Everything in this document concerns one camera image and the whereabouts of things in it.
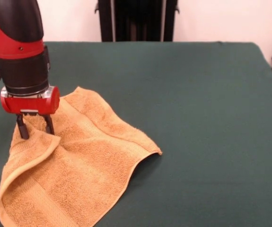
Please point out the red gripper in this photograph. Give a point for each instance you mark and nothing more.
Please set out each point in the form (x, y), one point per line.
(31, 105)

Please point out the tan terry towel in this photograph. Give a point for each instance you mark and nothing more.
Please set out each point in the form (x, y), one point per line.
(79, 170)

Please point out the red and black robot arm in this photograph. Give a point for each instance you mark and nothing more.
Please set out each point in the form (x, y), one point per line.
(20, 47)

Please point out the dark green tablecloth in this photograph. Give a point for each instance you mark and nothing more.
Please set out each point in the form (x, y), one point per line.
(197, 118)

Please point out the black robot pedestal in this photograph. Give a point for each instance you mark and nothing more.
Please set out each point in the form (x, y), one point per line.
(138, 21)

